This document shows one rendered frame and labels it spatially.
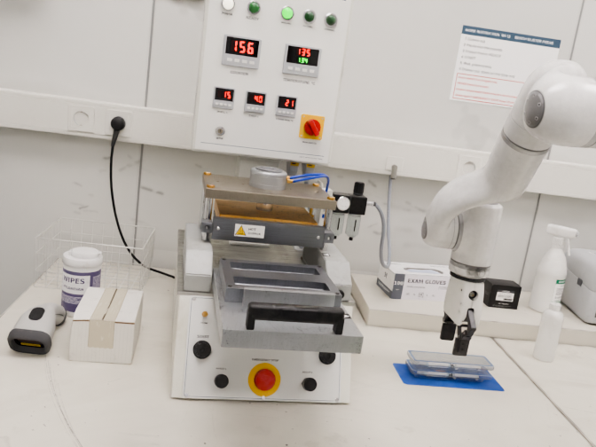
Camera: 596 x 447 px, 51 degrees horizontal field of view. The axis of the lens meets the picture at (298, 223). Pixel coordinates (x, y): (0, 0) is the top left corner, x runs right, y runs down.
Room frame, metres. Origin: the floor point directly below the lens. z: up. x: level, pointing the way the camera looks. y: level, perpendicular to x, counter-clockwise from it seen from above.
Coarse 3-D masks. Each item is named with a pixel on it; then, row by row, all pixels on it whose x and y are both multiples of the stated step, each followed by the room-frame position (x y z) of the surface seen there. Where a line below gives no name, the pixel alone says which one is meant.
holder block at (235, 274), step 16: (224, 272) 1.06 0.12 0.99; (240, 272) 1.07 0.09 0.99; (256, 272) 1.08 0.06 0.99; (272, 272) 1.10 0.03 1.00; (288, 272) 1.15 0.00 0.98; (304, 272) 1.16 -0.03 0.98; (320, 272) 1.14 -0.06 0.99; (224, 288) 1.00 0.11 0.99; (240, 288) 0.99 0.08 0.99; (272, 288) 1.01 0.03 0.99; (288, 288) 1.02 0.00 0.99; (304, 288) 1.07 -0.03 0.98; (320, 288) 1.08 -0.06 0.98; (336, 288) 1.06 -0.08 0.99; (336, 304) 1.02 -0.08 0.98
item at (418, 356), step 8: (416, 352) 1.30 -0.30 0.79; (424, 352) 1.31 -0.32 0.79; (432, 352) 1.31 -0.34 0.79; (416, 360) 1.26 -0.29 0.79; (424, 360) 1.26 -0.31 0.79; (432, 360) 1.27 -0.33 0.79; (440, 360) 1.27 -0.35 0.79; (448, 360) 1.28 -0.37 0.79; (456, 360) 1.29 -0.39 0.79; (464, 360) 1.29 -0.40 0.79; (472, 360) 1.30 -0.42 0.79; (480, 360) 1.31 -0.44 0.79; (488, 360) 1.31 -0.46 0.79
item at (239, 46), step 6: (234, 42) 1.44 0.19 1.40; (240, 42) 1.44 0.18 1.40; (246, 42) 1.44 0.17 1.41; (252, 42) 1.45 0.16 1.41; (234, 48) 1.44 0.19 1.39; (240, 48) 1.44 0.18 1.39; (246, 48) 1.44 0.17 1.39; (252, 48) 1.45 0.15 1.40; (246, 54) 1.44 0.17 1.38; (252, 54) 1.45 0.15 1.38
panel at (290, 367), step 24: (192, 312) 1.10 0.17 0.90; (192, 336) 1.08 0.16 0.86; (216, 336) 1.09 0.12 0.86; (192, 360) 1.07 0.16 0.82; (216, 360) 1.08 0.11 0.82; (240, 360) 1.09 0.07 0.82; (264, 360) 1.10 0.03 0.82; (288, 360) 1.11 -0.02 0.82; (312, 360) 1.12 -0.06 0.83; (336, 360) 1.13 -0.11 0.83; (192, 384) 1.05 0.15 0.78; (240, 384) 1.07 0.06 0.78; (288, 384) 1.09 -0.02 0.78; (336, 384) 1.11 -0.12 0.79
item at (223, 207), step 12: (216, 204) 1.33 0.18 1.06; (228, 204) 1.34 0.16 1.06; (240, 204) 1.36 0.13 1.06; (252, 204) 1.37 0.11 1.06; (264, 204) 1.32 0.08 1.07; (228, 216) 1.24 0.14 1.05; (240, 216) 1.24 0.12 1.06; (252, 216) 1.25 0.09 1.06; (264, 216) 1.27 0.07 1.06; (276, 216) 1.28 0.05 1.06; (288, 216) 1.30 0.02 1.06; (300, 216) 1.31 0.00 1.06; (312, 216) 1.39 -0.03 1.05
